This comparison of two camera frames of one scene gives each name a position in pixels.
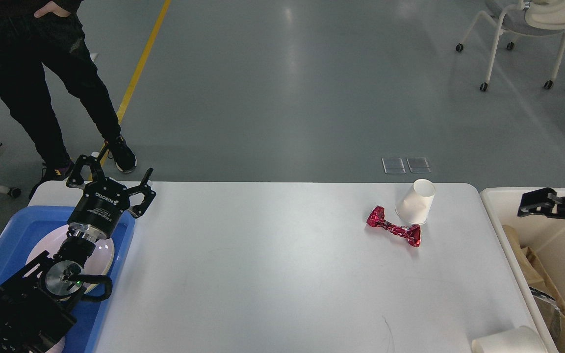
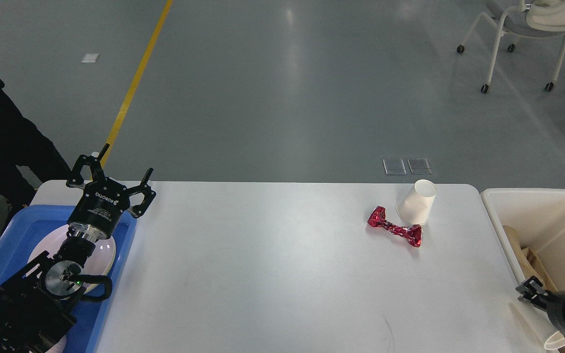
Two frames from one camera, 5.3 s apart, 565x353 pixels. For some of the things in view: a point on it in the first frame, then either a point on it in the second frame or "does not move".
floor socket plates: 395,165 does not move
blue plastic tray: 7,254 does not move
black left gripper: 104,200 does not move
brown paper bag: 536,277 does not move
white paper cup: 522,340 to 555,341
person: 9,40 to 4,141
